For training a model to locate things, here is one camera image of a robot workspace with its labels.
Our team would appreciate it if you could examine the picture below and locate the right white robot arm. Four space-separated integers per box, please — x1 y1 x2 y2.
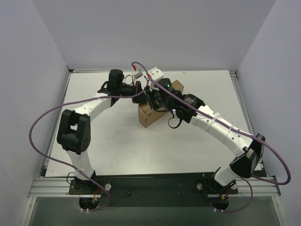
144 77 265 186

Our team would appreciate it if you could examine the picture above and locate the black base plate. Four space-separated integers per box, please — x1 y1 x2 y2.
70 173 236 210

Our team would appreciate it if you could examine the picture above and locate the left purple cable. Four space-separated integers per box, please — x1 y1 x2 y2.
30 61 151 211

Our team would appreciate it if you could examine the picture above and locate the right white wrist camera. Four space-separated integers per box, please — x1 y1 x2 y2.
148 67 164 91

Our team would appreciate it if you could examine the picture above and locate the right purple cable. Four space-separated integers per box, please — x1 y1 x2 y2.
147 75 292 214

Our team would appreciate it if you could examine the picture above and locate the purple cable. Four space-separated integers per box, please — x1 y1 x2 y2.
30 61 151 211
147 75 292 214

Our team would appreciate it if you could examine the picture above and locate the aluminium front rail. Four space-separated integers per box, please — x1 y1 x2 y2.
28 178 281 198

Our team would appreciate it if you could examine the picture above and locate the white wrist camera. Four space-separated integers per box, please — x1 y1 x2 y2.
131 70 143 84
148 67 164 91

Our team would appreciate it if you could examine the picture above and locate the brown cardboard express box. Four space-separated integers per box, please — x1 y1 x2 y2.
138 80 185 129

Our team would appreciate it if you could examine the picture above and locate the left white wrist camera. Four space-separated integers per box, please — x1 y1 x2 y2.
131 70 143 84

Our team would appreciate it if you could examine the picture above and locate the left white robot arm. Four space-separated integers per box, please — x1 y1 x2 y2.
57 69 146 194

